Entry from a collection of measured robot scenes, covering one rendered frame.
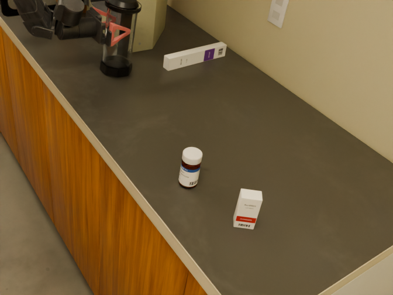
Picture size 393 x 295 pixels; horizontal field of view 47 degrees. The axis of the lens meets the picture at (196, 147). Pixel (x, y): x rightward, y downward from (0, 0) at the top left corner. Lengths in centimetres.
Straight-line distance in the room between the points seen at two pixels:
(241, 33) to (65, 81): 69
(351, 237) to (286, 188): 19
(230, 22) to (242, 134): 63
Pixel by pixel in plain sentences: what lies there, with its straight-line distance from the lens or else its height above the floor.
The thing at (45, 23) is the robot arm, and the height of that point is 114.
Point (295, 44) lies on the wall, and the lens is 157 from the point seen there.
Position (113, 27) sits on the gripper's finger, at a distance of 135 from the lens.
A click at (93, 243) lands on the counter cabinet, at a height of 40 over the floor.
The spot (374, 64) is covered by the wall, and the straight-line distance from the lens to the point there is 139.
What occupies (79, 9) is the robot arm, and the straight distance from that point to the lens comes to 129.
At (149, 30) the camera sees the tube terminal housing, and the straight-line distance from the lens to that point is 163.
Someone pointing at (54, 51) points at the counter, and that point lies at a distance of 162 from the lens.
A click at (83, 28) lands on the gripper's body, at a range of 136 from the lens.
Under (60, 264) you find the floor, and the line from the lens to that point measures 211.
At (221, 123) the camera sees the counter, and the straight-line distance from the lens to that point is 132.
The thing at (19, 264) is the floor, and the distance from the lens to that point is 214.
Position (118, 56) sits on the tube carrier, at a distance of 144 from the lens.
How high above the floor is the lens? 168
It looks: 38 degrees down
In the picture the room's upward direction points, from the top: 10 degrees clockwise
